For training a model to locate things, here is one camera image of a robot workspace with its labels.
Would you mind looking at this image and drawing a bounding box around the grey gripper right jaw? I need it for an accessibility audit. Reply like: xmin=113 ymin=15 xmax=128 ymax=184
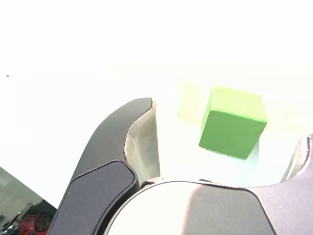
xmin=97 ymin=133 xmax=313 ymax=235

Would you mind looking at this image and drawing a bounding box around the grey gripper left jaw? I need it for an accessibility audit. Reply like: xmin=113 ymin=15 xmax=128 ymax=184
xmin=47 ymin=97 xmax=162 ymax=235

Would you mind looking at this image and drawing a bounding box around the green cube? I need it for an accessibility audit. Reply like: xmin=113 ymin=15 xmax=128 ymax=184
xmin=198 ymin=86 xmax=268 ymax=160

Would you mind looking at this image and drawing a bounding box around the red metal object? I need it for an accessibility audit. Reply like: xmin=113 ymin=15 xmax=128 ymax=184
xmin=17 ymin=213 xmax=52 ymax=235

